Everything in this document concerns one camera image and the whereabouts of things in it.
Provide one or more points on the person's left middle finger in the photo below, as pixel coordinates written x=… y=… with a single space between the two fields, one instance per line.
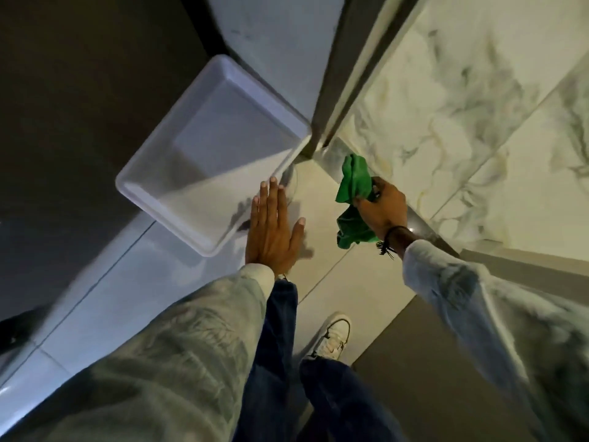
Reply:
x=273 y=202

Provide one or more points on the person's right forearm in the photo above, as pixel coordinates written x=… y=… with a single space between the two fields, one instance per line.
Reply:
x=506 y=326

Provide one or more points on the dark metal door frame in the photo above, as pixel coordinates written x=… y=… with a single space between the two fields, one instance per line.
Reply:
x=354 y=64

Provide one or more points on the person's left hand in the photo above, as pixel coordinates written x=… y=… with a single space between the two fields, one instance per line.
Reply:
x=269 y=239

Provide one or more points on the person's left little finger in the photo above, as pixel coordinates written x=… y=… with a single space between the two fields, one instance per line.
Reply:
x=254 y=214

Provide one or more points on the person's right hand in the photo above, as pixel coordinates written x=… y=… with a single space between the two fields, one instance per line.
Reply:
x=384 y=209

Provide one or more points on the person's left thumb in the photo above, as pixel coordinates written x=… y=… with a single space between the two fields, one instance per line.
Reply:
x=297 y=234

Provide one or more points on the green cleaning cloth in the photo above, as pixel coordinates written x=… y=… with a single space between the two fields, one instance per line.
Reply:
x=354 y=179

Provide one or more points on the white plastic tray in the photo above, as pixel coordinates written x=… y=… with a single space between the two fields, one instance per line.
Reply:
x=207 y=147

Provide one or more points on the blue jeans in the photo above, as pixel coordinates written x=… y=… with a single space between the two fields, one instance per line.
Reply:
x=271 y=363

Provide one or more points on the white sneaker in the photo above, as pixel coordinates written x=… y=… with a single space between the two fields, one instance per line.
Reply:
x=332 y=338

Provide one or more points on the person's left forearm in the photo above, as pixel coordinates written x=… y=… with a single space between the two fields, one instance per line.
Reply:
x=184 y=354

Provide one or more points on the person's right fingers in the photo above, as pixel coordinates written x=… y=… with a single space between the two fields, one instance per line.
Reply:
x=368 y=200

